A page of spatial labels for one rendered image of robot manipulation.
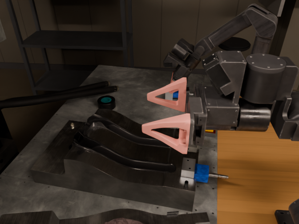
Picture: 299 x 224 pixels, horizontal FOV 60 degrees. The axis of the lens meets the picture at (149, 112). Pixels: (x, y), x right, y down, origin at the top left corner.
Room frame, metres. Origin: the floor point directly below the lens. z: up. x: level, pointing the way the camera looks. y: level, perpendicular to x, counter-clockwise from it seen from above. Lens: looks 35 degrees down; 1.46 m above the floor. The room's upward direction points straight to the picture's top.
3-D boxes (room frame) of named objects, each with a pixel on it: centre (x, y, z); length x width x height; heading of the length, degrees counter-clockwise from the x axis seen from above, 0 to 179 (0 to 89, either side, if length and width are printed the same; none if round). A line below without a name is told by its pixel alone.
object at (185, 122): (0.33, -0.04, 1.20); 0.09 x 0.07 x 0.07; 85
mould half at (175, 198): (0.62, 0.09, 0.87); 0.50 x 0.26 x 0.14; 78
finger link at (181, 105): (0.40, -0.04, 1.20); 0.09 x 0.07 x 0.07; 85
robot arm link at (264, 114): (0.36, -0.17, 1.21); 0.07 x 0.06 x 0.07; 85
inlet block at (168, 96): (1.06, -0.14, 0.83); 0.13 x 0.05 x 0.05; 82
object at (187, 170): (0.51, -0.16, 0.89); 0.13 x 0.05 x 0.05; 78
